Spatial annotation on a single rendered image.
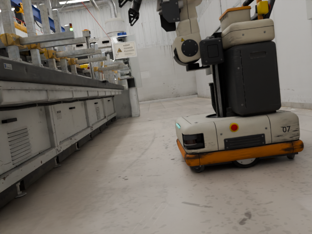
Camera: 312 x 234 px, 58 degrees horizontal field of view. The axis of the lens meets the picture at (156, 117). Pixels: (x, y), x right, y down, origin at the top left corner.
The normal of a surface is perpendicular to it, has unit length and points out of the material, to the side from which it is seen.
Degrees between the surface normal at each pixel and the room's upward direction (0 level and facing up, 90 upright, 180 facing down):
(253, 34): 90
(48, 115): 90
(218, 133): 90
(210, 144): 90
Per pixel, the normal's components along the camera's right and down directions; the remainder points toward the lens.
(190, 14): 0.02, 0.09
